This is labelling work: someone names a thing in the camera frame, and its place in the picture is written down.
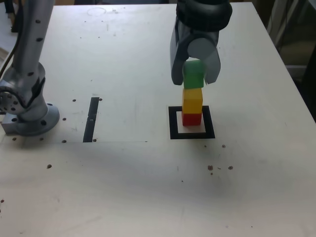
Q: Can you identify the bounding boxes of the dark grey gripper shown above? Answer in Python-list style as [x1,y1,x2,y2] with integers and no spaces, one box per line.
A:
[169,18,222,86]

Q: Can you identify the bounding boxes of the green cube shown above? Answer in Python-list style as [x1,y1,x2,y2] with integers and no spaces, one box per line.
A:
[183,59,207,90]

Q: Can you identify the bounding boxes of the yellow cube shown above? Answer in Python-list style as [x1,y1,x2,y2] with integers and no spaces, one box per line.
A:
[182,87,204,115]

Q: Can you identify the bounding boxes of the red cube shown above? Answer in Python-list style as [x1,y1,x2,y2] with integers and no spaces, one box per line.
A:
[181,112,203,126]

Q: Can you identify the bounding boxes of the black tape square outline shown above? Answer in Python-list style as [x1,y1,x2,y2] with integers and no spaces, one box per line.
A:
[168,105,216,141]

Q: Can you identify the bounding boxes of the black tape strip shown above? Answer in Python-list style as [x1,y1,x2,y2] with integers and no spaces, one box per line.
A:
[82,97,100,143]

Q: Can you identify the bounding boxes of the white metal frame legs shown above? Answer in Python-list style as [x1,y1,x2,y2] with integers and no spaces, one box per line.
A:
[267,0,316,48]

